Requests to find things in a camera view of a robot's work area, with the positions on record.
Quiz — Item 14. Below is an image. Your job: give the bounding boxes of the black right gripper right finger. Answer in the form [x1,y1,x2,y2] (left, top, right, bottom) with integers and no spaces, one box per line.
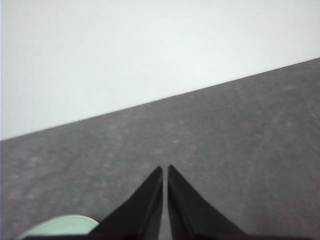
[166,164,248,240]

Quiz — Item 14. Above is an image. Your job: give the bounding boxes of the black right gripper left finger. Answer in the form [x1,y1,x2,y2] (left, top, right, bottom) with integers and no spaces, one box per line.
[87,165,164,240]

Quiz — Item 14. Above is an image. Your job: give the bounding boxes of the green round plate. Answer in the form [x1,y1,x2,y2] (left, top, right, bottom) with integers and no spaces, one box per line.
[16,214,100,238]

